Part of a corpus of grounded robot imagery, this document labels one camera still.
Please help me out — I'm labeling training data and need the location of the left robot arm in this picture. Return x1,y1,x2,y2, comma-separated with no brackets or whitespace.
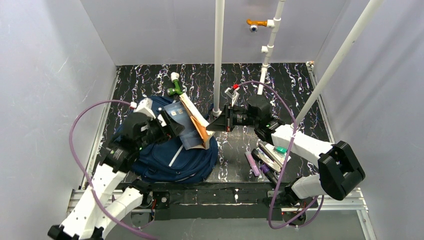
47,109,185,240

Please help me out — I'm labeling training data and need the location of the orange tap on pipe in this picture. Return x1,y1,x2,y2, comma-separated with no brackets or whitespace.
246,19,268,33

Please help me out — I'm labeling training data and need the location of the white PVC pipe frame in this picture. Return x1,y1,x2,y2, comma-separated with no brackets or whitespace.
211,0,385,125

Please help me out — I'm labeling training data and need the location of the black marker pen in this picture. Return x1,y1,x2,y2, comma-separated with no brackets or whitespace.
251,148,278,186

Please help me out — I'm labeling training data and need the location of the green pencil sharpener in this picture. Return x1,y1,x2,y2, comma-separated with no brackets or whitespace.
274,146,287,154

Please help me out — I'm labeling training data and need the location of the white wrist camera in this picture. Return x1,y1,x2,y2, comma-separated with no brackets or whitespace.
224,84,240,107
129,97,156,119

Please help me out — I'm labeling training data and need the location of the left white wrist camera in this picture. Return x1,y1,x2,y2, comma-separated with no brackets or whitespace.
129,97,156,119

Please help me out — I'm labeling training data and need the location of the pink highlighter pen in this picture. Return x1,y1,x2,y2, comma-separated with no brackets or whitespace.
244,151,261,177

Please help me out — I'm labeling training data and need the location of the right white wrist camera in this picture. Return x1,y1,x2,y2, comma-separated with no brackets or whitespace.
224,84,240,107

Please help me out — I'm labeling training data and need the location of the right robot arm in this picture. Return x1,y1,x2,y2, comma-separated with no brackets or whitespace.
206,95,366,205

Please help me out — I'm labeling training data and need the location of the transparent pencil case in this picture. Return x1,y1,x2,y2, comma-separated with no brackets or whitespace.
257,141,286,173

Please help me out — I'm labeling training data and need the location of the Nineteen Eighty-Four blue book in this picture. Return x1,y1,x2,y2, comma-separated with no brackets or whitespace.
164,93,215,150

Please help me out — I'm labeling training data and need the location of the navy blue student backpack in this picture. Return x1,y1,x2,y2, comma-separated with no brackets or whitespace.
114,95,220,184

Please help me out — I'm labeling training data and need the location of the green white pipe fitting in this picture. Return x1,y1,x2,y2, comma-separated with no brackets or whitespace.
166,72,183,96

